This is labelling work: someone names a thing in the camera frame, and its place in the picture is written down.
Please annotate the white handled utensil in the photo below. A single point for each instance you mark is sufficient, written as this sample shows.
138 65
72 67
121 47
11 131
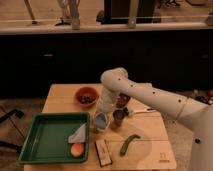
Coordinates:
137 111

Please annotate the grey folded cloth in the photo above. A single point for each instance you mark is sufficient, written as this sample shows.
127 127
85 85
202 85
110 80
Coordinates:
79 136

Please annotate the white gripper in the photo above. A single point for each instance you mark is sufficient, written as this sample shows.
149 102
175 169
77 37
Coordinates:
101 121

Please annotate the green plastic tray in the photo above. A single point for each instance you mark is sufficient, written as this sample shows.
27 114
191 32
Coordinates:
47 139

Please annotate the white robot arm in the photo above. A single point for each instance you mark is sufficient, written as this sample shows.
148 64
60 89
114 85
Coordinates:
194 115

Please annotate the orange bowl with dark contents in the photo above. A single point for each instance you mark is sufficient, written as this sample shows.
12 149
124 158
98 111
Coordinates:
86 96

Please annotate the orange round fruit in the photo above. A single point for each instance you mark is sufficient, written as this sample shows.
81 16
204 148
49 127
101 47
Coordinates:
77 149

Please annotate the black stand leg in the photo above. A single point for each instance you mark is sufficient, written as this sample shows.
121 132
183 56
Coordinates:
19 114

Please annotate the green chili pepper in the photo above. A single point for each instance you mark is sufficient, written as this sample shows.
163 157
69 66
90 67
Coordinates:
126 143

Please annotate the dark brown cup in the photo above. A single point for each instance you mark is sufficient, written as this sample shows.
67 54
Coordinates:
122 100

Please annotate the black rectangular eraser block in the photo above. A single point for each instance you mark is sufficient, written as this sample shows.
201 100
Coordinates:
103 153

